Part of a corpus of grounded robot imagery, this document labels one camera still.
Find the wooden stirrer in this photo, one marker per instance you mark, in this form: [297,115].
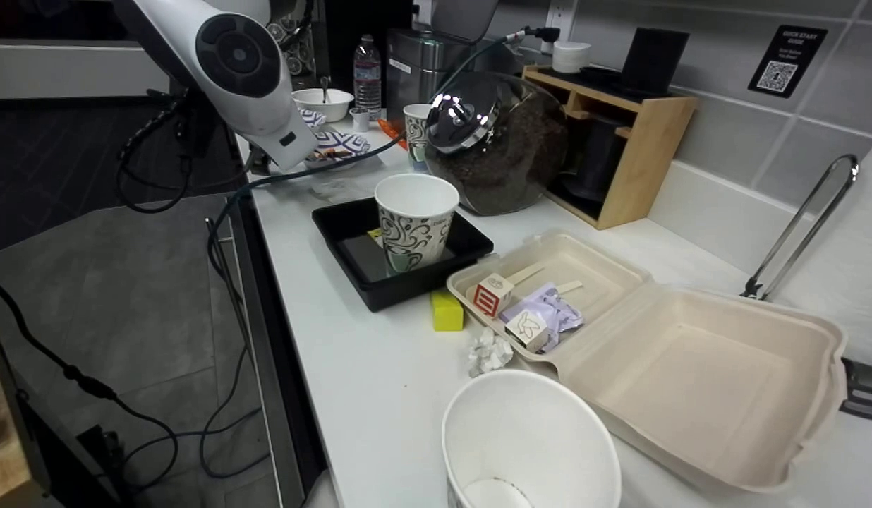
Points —
[530,275]

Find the silver spoon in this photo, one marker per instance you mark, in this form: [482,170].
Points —
[322,88]

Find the orange pen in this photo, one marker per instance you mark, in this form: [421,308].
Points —
[392,132]

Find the black card holder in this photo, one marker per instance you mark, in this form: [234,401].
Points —
[657,60]

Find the coffee pod carousel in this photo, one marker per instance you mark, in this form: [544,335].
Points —
[301,47]

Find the patterned plate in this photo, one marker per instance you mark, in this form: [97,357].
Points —
[346,146]

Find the yellow sticky note block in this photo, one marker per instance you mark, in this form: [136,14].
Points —
[448,312]

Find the chrome faucet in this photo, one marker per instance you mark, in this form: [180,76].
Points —
[804,226]

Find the crumpled white paper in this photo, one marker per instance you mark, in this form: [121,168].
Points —
[492,353]

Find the beige clamshell takeout container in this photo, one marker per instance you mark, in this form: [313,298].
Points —
[708,384]

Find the blue patterned bowl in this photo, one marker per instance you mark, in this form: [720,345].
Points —
[313,120]

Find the small white cup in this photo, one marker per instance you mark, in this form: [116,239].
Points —
[572,58]

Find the yellow sauce packet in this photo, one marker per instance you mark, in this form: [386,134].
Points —
[375,235]

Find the black floor equipment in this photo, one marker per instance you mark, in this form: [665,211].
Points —
[70,460]

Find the wooden countertop organizer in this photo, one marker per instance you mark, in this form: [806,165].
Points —
[650,151]

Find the white ceramic bowl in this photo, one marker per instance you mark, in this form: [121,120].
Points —
[338,106]

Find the purple packet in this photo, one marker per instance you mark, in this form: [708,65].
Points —
[558,307]

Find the small patterned paper cup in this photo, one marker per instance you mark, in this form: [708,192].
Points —
[417,129]

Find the large white paper cup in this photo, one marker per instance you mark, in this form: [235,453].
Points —
[530,441]

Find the black plastic tray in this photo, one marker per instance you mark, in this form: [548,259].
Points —
[351,218]

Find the black QR code sign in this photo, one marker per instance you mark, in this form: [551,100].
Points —
[789,60]

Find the silver lidded bin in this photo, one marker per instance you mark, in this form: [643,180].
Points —
[410,65]

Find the red white small box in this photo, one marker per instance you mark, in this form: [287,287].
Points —
[492,298]

